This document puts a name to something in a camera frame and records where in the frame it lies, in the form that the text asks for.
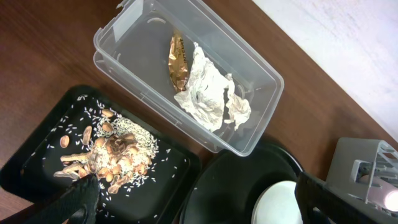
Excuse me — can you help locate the black rectangular tray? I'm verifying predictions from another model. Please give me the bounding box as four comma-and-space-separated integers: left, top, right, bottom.
1, 85, 201, 223

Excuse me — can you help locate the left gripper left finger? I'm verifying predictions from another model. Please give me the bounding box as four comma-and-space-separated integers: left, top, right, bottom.
24, 175, 100, 223

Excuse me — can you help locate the clear plastic bin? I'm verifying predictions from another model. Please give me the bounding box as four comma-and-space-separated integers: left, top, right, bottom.
94, 0, 284, 156

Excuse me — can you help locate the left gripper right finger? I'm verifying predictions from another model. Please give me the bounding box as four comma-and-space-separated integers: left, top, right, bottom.
295, 172, 386, 223

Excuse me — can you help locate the gold snack wrapper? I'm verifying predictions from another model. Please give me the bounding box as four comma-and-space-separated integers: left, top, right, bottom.
168, 30, 189, 92

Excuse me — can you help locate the food scraps pile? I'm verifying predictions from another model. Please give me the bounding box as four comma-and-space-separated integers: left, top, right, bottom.
53, 108, 159, 195

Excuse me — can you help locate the grey plate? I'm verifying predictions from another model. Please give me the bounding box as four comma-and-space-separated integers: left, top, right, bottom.
251, 180, 303, 224

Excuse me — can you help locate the round black tray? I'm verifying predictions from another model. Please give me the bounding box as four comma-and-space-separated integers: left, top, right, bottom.
180, 142, 303, 224

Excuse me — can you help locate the grey dishwasher rack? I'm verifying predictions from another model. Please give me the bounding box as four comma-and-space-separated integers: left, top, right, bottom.
326, 138, 397, 218

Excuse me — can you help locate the white napkin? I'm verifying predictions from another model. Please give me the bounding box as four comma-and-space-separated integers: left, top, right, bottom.
174, 42, 251, 132

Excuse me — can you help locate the pink cup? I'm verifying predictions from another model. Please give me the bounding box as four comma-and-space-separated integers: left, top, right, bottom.
368, 176, 397, 212

